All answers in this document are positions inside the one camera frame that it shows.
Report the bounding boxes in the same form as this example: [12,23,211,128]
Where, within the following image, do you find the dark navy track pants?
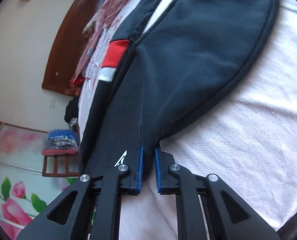
[80,0,279,176]

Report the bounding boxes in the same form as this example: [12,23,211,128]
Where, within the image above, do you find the black clothing pile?
[64,96,80,131]

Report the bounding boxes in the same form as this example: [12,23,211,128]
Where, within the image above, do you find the wooden chair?
[42,154,80,178]

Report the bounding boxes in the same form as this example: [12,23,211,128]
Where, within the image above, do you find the floral sliding wardrobe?
[0,123,76,239]

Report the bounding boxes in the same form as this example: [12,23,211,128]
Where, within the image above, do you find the bagged clothes bundle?
[42,129,80,156]

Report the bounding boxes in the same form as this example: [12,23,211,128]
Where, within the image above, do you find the white floral bed mattress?
[79,0,297,237]

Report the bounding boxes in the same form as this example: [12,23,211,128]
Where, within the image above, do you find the red pillow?
[72,76,85,86]

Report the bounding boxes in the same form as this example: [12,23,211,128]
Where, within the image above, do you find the dark wooden headboard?
[42,0,104,96]

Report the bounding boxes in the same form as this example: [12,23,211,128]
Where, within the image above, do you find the pink patterned blanket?
[70,0,129,96]

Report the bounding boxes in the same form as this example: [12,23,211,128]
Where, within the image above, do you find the white wall socket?
[50,98,56,109]

